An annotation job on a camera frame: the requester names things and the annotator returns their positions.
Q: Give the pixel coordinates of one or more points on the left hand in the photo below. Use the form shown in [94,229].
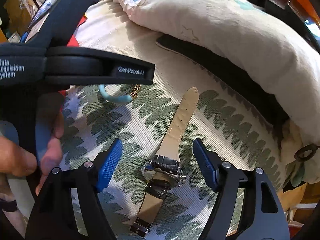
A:
[19,162]

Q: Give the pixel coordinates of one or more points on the beige pillow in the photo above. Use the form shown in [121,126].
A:
[268,50]

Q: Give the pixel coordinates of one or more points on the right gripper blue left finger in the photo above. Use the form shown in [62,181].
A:
[106,163]

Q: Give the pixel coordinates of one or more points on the yellow cardboard box tray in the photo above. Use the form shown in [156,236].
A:
[73,41]

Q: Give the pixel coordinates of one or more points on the green leaf pattern bedspread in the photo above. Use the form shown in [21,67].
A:
[226,123]

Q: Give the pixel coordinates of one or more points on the wristwatch with tan strap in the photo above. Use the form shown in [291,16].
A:
[163,171]

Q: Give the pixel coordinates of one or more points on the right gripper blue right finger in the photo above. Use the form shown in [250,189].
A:
[208,162]

